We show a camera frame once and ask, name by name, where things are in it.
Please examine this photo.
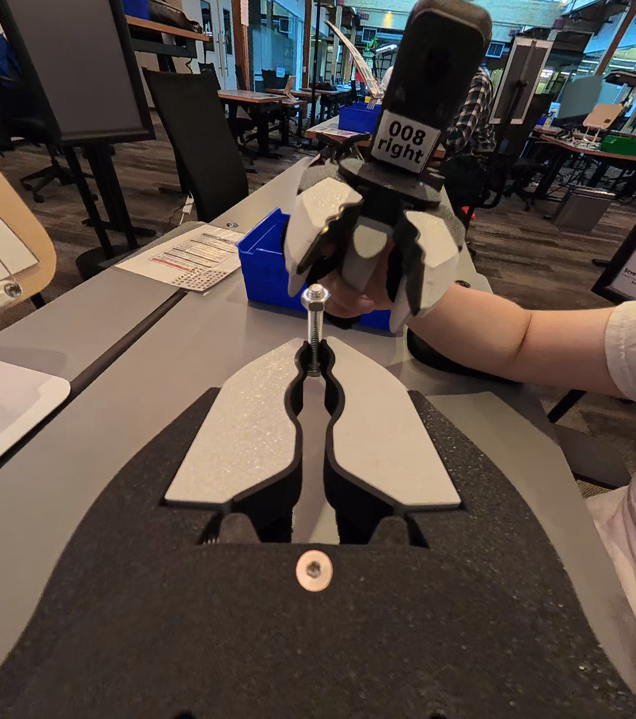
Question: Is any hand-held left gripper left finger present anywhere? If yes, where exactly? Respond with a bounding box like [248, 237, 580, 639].
[164, 337, 303, 513]

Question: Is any dark framed board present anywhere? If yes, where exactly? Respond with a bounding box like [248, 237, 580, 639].
[0, 0, 156, 144]

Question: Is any person's right hand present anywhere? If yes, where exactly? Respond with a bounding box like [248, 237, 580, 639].
[318, 242, 408, 318]

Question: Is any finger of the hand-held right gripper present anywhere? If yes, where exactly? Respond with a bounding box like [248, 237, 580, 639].
[283, 177, 365, 298]
[388, 210, 463, 333]

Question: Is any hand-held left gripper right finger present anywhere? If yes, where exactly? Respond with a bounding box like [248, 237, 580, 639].
[322, 335, 462, 516]

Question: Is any laminated instruction sheet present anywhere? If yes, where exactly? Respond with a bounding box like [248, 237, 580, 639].
[116, 225, 246, 293]

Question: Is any wooden document board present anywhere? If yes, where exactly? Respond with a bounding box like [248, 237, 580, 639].
[0, 118, 57, 332]

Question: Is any black swivel chair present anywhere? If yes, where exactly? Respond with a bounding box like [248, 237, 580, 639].
[20, 160, 97, 203]

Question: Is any wooden office desk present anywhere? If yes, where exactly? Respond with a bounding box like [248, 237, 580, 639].
[537, 132, 636, 197]
[218, 90, 296, 158]

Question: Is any grey computer tower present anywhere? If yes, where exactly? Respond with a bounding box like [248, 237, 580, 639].
[554, 186, 616, 234]

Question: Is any small blue bin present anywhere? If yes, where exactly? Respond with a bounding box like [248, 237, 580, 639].
[338, 102, 381, 131]

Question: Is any long thin silver bolt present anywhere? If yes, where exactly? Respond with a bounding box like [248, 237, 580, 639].
[305, 285, 325, 378]

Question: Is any white easel board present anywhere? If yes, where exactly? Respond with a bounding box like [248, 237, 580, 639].
[489, 36, 554, 124]

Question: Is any white stand base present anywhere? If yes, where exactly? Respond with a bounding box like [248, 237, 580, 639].
[0, 357, 71, 492]

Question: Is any blue plastic bin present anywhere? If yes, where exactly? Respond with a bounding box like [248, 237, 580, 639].
[237, 208, 397, 332]

